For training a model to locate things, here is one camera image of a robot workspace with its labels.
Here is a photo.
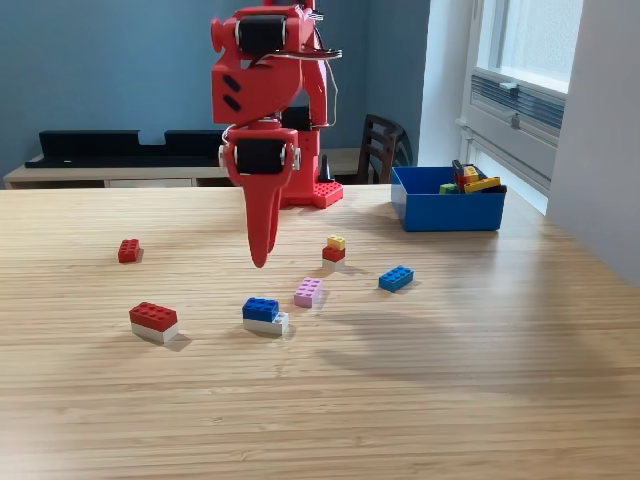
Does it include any yellow red white brick stack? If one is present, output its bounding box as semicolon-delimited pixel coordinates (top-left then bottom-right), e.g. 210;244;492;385
321;234;347;274

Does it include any blue and white brick stack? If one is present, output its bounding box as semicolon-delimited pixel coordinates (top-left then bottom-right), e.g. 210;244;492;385
242;296;290;336

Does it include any yellow toy digger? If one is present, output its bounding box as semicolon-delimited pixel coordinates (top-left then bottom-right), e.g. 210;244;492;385
451;158;508;195

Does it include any dark wooden chair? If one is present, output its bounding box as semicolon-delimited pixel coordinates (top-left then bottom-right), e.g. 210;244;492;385
355;113;414;185

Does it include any red and white brick stack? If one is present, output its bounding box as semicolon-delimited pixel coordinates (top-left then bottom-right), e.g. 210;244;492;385
128;301;180;345

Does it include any pale wooden sideboard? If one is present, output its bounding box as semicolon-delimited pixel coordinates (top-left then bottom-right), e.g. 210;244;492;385
2;147;374;190

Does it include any grey window vent grille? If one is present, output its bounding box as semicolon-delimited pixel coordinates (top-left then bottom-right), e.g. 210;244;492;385
470;73;567;133

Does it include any pink brick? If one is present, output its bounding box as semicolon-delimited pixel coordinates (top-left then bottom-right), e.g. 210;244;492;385
293;277;324;309

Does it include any blue plastic bin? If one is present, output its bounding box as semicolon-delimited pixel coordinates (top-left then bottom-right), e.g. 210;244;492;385
390;165;506;233

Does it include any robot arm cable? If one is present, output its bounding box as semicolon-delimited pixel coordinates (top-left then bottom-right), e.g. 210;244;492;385
244;44;345;129

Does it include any white window frame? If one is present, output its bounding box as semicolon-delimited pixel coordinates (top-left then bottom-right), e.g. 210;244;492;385
457;0;585;194

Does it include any small red brick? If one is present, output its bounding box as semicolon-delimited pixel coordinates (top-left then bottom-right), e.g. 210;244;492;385
117;238;142;263

